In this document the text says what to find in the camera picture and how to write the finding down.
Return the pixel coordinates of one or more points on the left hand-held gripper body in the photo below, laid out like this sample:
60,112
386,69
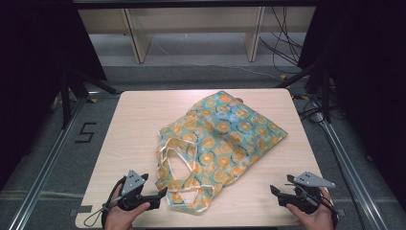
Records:
132,183

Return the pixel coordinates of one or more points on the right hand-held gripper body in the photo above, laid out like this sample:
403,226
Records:
306,180

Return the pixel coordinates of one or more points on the orange-print teal shopping bag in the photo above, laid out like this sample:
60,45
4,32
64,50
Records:
220,140

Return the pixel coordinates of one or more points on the person's left hand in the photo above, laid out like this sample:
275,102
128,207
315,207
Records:
119,218

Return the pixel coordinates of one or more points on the person's right hand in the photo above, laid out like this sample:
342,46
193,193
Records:
316,220

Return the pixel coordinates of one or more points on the black metal stand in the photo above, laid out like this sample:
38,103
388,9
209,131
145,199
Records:
325,92
66,96

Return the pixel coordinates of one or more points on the dark curtain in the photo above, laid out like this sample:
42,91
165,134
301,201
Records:
35,64
367,80

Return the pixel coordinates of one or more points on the light wooden shelf unit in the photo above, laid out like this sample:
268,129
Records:
137,38

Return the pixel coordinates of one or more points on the aluminium floor rail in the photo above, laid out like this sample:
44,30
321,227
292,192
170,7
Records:
351,172
41,179

